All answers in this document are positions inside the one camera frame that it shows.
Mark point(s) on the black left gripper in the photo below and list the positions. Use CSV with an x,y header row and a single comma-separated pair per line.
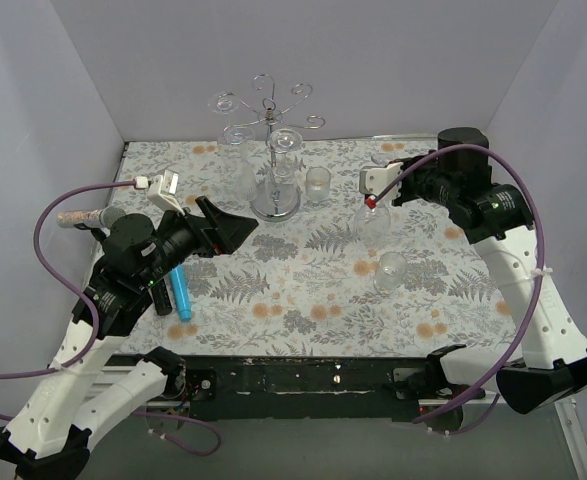
x,y
201,230

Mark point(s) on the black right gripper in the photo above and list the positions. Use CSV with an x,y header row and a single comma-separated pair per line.
x,y
406,181

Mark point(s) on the ribbed stemmed wine glass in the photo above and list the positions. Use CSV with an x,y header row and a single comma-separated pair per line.
x,y
245,170

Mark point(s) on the clear wine glass back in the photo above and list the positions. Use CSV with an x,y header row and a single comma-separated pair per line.
x,y
371,226

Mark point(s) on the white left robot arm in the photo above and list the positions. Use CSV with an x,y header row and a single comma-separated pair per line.
x,y
53,434

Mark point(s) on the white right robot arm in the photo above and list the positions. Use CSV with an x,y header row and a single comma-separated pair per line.
x,y
488,200

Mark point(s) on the chrome wine glass rack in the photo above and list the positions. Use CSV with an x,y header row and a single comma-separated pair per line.
x,y
272,117

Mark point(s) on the ribbed short glass near rack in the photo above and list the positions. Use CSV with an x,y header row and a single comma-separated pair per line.
x,y
317,184

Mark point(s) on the blue microphone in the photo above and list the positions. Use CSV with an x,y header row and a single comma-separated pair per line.
x,y
181,295

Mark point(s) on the black microphone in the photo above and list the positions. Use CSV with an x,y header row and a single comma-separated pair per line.
x,y
161,298

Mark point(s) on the short glass front right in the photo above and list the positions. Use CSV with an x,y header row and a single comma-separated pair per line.
x,y
390,273

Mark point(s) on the floral table cloth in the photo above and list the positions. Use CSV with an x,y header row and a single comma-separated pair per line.
x,y
304,287

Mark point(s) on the glitter silver microphone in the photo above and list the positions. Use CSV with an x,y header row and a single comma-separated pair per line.
x,y
90,219

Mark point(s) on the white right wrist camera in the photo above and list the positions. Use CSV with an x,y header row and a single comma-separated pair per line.
x,y
374,179

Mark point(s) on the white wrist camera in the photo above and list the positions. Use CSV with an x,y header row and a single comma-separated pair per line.
x,y
161,190
374,179

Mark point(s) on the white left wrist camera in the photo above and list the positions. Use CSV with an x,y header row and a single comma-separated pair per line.
x,y
161,190

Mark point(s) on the black base frame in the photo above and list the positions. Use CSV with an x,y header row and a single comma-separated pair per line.
x,y
252,387

